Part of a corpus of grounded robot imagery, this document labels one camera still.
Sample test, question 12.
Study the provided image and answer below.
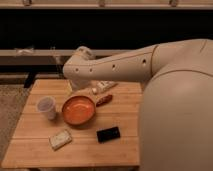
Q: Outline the white sponge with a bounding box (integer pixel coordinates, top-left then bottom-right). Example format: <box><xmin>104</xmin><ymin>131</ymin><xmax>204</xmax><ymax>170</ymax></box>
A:
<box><xmin>49</xmin><ymin>130</ymin><xmax>72</xmax><ymax>151</ymax></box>

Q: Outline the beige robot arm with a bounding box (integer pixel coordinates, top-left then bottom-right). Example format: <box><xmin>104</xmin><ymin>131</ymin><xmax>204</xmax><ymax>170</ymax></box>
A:
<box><xmin>63</xmin><ymin>39</ymin><xmax>213</xmax><ymax>171</ymax></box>

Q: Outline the white remote control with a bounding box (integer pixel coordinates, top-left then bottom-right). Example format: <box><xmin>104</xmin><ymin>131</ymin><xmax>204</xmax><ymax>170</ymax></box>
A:
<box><xmin>92</xmin><ymin>81</ymin><xmax>117</xmax><ymax>94</ymax></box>

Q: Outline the orange bowl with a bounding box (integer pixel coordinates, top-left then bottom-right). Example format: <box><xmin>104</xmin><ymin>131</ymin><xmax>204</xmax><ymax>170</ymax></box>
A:
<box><xmin>62</xmin><ymin>96</ymin><xmax>96</xmax><ymax>126</ymax></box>

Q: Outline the brown red sausage toy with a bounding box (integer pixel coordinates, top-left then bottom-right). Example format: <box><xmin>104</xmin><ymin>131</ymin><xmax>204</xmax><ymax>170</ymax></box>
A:
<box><xmin>96</xmin><ymin>95</ymin><xmax>113</xmax><ymax>107</ymax></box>

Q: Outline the wooden table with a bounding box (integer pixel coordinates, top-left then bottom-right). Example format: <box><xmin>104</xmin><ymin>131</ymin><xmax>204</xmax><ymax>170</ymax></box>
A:
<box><xmin>2</xmin><ymin>79</ymin><xmax>142</xmax><ymax>168</ymax></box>

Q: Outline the black rectangular phone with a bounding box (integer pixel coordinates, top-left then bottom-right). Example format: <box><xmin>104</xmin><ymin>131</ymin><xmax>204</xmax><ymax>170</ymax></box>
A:
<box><xmin>96</xmin><ymin>127</ymin><xmax>121</xmax><ymax>143</ymax></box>

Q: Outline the grey metal rail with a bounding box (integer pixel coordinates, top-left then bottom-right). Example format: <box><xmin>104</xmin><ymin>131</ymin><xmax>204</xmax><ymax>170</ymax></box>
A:
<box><xmin>0</xmin><ymin>49</ymin><xmax>131</xmax><ymax>66</ymax></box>

